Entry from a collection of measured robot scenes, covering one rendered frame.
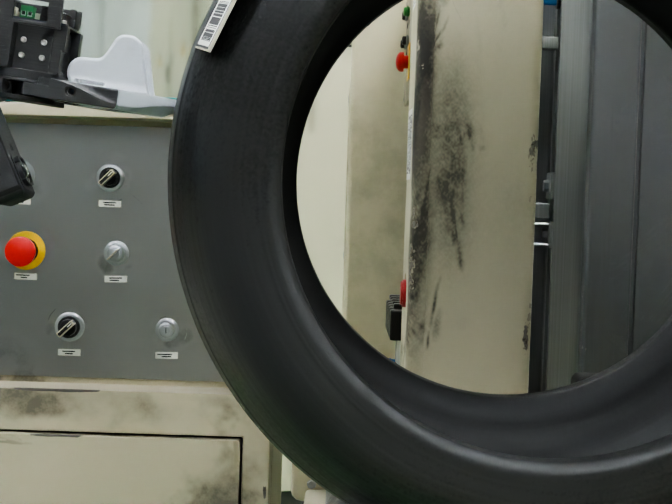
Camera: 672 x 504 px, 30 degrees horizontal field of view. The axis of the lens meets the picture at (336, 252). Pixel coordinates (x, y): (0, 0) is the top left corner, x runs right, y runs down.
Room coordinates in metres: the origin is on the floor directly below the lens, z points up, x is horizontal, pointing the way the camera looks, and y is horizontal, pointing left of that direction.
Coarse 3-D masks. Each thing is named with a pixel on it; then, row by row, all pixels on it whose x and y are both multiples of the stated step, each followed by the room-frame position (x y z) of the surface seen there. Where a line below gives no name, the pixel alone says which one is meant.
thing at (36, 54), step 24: (0, 0) 0.97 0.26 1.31; (48, 0) 0.97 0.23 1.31; (0, 24) 0.97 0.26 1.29; (24, 24) 0.98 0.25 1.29; (48, 24) 0.97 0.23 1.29; (72, 24) 1.01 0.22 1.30; (0, 48) 0.97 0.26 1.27; (24, 48) 0.98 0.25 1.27; (48, 48) 0.98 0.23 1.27; (72, 48) 1.03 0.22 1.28; (0, 72) 0.98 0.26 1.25; (24, 72) 0.97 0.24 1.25; (48, 72) 0.98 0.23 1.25; (0, 96) 0.98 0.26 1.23; (24, 96) 0.97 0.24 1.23
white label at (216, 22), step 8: (224, 0) 0.91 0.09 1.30; (232, 0) 0.89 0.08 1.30; (216, 8) 0.92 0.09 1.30; (224, 8) 0.90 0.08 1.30; (232, 8) 0.89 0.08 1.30; (216, 16) 0.91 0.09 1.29; (224, 16) 0.89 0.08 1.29; (208, 24) 0.92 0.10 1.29; (216, 24) 0.90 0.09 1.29; (224, 24) 0.89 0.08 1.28; (208, 32) 0.91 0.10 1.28; (216, 32) 0.89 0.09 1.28; (200, 40) 0.92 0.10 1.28; (208, 40) 0.90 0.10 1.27; (216, 40) 0.89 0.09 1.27; (200, 48) 0.91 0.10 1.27; (208, 48) 0.89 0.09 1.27
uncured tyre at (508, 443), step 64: (256, 0) 0.90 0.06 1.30; (320, 0) 0.89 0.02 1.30; (384, 0) 1.16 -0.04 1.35; (640, 0) 1.16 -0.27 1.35; (192, 64) 0.93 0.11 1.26; (256, 64) 0.89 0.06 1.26; (320, 64) 1.16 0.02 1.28; (192, 128) 0.91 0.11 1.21; (256, 128) 0.89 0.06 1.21; (192, 192) 0.91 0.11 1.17; (256, 192) 0.89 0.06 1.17; (192, 256) 0.92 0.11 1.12; (256, 256) 0.89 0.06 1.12; (256, 320) 0.89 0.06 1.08; (320, 320) 1.16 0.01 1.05; (256, 384) 0.91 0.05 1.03; (320, 384) 0.89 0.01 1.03; (384, 384) 1.16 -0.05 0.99; (576, 384) 1.18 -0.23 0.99; (640, 384) 1.16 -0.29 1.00; (320, 448) 0.90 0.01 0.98; (384, 448) 0.89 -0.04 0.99; (448, 448) 0.88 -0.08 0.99; (512, 448) 1.16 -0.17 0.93; (576, 448) 1.15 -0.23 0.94; (640, 448) 0.90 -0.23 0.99
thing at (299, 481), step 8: (296, 472) 1.26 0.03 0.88; (296, 480) 1.26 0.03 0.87; (304, 480) 1.26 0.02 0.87; (312, 480) 1.26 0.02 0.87; (296, 488) 1.26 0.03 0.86; (304, 488) 1.26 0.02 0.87; (312, 488) 1.26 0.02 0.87; (320, 488) 1.26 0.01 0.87; (296, 496) 1.26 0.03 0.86; (304, 496) 1.26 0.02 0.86
